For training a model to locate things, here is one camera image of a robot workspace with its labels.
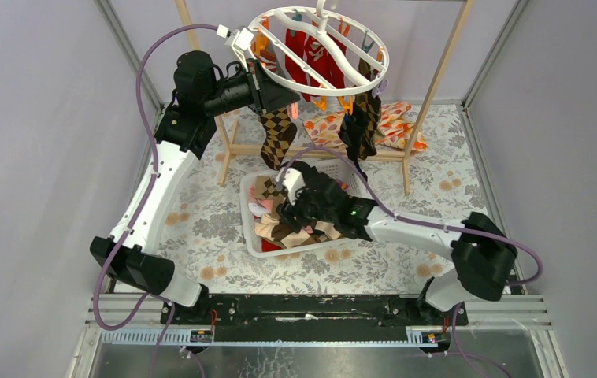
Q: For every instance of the white laundry basket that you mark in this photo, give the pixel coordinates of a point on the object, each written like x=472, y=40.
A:
x=251, y=208

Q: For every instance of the orange patterned cloth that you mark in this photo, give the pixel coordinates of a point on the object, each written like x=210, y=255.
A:
x=391, y=127

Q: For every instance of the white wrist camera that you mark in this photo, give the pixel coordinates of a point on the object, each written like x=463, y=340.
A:
x=239, y=42
x=291, y=180

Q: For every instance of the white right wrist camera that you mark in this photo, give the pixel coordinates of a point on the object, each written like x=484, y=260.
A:
x=291, y=180

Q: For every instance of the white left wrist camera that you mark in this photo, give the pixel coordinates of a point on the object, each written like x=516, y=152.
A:
x=239, y=42

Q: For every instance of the white round sock hanger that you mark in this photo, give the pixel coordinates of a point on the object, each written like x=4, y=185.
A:
x=358, y=51

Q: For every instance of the wooden drying rack frame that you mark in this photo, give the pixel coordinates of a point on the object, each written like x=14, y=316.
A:
x=233, y=149

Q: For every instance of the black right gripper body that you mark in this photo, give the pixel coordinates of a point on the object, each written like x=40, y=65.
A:
x=305, y=210

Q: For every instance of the red sock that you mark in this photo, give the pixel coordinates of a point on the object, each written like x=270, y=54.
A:
x=316, y=57

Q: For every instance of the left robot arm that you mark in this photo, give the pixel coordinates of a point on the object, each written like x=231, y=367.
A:
x=202, y=93

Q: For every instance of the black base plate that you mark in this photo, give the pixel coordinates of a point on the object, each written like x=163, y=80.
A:
x=240, y=309

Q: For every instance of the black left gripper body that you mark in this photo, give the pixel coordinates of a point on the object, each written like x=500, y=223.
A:
x=265, y=87

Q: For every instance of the beige green argyle sock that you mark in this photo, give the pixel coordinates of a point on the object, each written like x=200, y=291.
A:
x=265, y=187

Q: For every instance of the pink clothespin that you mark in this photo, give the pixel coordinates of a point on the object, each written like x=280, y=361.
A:
x=293, y=110

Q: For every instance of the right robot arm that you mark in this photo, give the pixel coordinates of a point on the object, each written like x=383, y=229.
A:
x=482, y=261

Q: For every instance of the brown yellow argyle sock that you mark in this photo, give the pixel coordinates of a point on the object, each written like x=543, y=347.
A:
x=280, y=132

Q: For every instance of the brown argyle hanging sock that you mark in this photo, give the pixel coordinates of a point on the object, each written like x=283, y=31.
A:
x=370, y=103

